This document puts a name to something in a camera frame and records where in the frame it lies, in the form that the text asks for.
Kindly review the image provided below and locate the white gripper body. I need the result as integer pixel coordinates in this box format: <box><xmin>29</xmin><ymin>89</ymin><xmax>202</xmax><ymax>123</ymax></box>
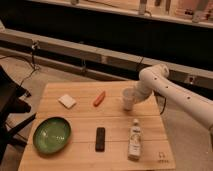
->
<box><xmin>133</xmin><ymin>82</ymin><xmax>152</xmax><ymax>102</ymax></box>

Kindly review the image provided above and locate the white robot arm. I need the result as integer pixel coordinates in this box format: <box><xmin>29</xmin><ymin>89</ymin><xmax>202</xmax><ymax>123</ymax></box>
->
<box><xmin>133</xmin><ymin>64</ymin><xmax>213</xmax><ymax>133</ymax></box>

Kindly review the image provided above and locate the green ceramic bowl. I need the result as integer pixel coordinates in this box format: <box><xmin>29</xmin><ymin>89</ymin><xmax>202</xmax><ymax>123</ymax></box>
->
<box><xmin>33</xmin><ymin>117</ymin><xmax>72</xmax><ymax>155</ymax></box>

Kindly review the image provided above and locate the orange carrot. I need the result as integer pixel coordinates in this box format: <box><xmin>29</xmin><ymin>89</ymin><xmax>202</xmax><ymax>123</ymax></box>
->
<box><xmin>93</xmin><ymin>91</ymin><xmax>106</xmax><ymax>107</ymax></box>

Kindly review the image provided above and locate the white plastic bottle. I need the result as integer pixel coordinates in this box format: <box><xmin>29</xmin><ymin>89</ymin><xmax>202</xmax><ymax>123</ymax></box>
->
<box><xmin>128</xmin><ymin>119</ymin><xmax>141</xmax><ymax>160</ymax></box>

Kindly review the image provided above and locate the black remote control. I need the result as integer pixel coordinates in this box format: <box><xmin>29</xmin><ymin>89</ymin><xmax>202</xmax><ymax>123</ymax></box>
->
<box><xmin>95</xmin><ymin>127</ymin><xmax>105</xmax><ymax>152</ymax></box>

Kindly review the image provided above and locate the white sponge block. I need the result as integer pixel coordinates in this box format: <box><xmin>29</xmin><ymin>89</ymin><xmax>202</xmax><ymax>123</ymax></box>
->
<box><xmin>58</xmin><ymin>94</ymin><xmax>76</xmax><ymax>109</ymax></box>

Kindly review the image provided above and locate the black office chair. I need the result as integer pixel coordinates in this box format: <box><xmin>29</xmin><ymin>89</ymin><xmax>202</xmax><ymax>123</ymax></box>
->
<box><xmin>0</xmin><ymin>65</ymin><xmax>35</xmax><ymax>164</ymax></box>

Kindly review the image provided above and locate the black cable on floor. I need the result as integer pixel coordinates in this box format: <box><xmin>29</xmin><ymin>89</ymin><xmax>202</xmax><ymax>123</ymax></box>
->
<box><xmin>0</xmin><ymin>42</ymin><xmax>43</xmax><ymax>88</ymax></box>

